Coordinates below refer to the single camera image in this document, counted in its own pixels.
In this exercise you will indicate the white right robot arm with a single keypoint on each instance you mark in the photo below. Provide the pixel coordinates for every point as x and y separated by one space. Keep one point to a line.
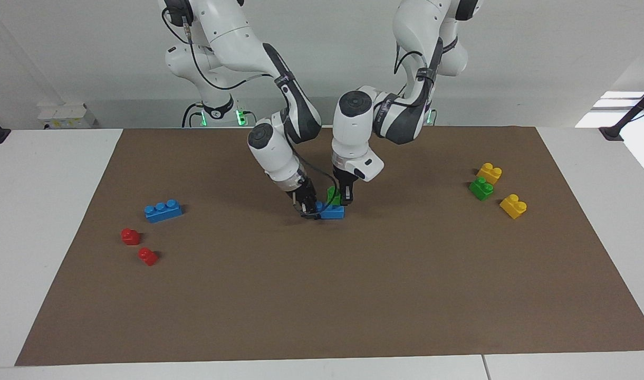
279 153

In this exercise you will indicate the green two-stud toy brick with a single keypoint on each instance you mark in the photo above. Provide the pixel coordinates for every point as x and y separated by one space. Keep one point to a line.
332 198
481 190

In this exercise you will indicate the red one-stud toy brick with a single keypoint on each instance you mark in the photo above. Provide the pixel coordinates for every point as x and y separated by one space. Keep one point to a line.
130 237
147 257

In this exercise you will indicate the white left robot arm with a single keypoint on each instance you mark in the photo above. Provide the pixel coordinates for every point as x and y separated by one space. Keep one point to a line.
353 132

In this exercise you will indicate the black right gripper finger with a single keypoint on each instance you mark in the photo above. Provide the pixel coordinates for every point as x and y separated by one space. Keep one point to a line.
308 213
314 203

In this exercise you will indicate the brown table mat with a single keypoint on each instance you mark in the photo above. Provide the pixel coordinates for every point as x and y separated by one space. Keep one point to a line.
327 290

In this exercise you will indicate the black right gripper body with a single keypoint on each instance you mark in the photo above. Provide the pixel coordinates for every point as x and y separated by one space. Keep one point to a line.
304 194

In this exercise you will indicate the yellow two-stud toy brick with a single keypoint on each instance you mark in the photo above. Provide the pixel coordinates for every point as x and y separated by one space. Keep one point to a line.
489 174
513 207

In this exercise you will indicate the blue three-stud toy brick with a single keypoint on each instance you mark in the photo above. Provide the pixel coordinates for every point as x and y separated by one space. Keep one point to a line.
333 213
163 212

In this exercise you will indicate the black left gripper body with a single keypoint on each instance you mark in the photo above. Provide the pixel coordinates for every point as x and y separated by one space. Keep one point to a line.
344 178

